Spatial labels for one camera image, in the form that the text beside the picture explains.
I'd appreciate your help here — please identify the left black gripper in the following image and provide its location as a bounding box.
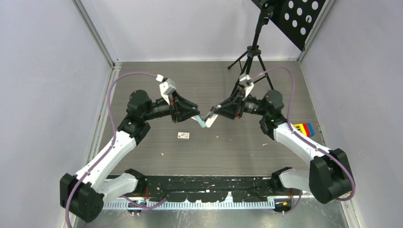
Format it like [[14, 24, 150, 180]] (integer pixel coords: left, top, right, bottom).
[[143, 91, 200, 124]]

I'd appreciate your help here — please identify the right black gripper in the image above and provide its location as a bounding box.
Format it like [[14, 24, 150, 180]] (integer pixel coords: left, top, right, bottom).
[[215, 87, 269, 120]]

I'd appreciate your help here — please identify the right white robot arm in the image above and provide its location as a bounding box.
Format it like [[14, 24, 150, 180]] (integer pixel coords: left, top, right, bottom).
[[205, 87, 356, 204]]

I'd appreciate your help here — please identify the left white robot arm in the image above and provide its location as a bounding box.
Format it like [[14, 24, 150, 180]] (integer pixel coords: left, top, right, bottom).
[[59, 90, 200, 223]]

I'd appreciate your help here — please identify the white staple box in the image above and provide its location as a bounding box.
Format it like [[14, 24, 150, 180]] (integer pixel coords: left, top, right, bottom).
[[177, 132, 190, 140]]

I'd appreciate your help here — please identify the colourful block toy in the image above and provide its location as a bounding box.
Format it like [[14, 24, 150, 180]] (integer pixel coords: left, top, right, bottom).
[[293, 123, 315, 137]]

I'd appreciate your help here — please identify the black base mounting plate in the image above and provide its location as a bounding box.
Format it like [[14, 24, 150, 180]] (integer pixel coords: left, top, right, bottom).
[[116, 175, 303, 204]]

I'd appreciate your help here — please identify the black tripod stand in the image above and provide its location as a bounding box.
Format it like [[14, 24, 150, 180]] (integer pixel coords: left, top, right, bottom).
[[227, 0, 276, 75]]

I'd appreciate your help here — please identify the black perforated panel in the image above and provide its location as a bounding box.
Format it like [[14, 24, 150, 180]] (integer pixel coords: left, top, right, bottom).
[[252, 0, 326, 51]]

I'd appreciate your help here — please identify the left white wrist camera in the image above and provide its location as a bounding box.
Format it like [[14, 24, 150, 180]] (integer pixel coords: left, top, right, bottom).
[[156, 74, 176, 104]]

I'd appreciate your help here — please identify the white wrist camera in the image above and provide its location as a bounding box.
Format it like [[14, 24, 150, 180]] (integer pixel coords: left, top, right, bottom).
[[239, 74, 254, 98], [156, 74, 176, 104]]

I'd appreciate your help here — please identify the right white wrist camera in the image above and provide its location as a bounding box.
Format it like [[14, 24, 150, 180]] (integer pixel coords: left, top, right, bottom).
[[239, 74, 254, 98]]

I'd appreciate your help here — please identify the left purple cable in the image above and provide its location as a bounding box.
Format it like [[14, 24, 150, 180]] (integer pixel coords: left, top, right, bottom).
[[65, 71, 158, 228]]

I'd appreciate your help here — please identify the purple cable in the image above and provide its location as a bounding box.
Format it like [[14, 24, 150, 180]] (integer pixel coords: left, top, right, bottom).
[[250, 66, 357, 202], [65, 71, 158, 228]]

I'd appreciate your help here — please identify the aluminium frame rail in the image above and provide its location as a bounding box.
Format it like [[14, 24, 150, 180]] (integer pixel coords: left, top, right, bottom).
[[71, 0, 120, 69]]

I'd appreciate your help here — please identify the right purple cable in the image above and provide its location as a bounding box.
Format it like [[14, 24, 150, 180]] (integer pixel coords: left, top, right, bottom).
[[250, 66, 357, 202]]

